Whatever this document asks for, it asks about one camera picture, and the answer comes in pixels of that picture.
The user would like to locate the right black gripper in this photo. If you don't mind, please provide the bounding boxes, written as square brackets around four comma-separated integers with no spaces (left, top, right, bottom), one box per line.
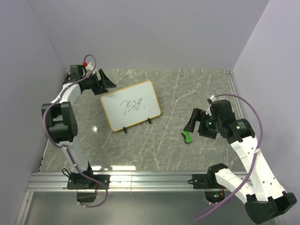
[183,107,222,139]

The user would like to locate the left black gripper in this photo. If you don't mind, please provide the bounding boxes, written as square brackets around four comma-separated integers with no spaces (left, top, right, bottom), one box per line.
[82,69,116,95]

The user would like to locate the green whiteboard eraser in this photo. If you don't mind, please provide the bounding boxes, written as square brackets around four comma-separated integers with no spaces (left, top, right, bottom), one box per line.
[181,131,192,144]

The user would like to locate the yellow framed whiteboard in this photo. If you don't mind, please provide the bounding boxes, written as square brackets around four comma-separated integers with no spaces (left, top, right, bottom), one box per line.
[100,80,161,132]

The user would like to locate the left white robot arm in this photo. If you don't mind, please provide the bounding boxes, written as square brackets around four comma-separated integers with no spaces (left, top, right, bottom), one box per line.
[41,62,116,188]

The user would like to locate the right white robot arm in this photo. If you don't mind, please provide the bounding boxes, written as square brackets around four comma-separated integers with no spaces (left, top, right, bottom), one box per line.
[181,99,297,225]

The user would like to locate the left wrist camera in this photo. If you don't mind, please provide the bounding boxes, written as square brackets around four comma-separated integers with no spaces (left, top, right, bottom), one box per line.
[82,62,94,71]

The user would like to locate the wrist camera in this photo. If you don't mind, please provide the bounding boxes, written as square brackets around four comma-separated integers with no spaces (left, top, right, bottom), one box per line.
[207,95,217,104]
[82,62,94,71]

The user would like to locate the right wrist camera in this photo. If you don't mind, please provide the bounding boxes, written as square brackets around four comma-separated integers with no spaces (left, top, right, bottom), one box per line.
[207,95,217,104]

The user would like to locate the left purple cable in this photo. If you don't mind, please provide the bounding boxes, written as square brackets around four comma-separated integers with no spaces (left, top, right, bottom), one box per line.
[44,54,109,208]

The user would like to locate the aluminium right rail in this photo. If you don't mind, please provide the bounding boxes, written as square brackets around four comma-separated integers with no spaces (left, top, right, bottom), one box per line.
[226,70,244,119]

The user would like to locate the aluminium rail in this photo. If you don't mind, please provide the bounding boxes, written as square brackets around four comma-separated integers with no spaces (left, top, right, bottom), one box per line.
[226,70,244,119]
[28,171,254,193]

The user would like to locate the wire whiteboard stand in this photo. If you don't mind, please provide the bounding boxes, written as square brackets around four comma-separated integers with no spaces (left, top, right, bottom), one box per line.
[123,118,152,134]

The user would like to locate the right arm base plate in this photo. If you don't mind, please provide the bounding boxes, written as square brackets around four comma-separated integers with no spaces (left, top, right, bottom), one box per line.
[187,173,220,189]

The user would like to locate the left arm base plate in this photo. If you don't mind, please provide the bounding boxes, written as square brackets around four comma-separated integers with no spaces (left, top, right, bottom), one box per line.
[67,173,110,190]

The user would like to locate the aluminium front rail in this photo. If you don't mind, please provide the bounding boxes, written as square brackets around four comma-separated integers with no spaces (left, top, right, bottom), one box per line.
[28,171,254,193]

